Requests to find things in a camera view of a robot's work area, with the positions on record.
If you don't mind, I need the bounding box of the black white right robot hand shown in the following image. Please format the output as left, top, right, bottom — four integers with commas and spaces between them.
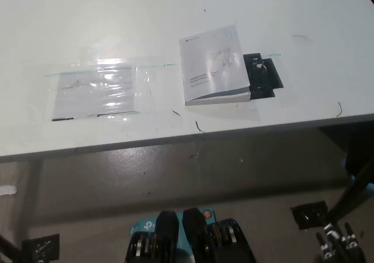
314, 221, 366, 263

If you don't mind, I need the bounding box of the white grey paperback manual book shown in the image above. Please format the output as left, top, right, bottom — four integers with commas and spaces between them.
178, 24, 252, 106

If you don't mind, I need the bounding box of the black floor plate right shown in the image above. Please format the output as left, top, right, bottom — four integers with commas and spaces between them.
290, 200, 330, 230

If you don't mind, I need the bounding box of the clear plastic zip bag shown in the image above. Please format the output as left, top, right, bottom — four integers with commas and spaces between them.
43, 65, 141, 122

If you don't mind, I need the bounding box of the thin black bar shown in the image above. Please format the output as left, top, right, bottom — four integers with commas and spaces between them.
0, 233, 22, 263

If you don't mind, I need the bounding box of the dark desk leg frame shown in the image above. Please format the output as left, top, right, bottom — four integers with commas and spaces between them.
318, 119, 374, 220

